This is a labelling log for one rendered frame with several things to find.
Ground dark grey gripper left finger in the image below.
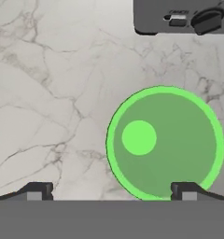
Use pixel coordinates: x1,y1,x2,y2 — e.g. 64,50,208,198
0,181,54,202

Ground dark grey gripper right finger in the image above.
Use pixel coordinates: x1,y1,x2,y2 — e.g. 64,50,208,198
170,181,224,202

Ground grey small appliance with knob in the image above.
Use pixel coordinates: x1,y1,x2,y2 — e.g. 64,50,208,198
133,0,224,36

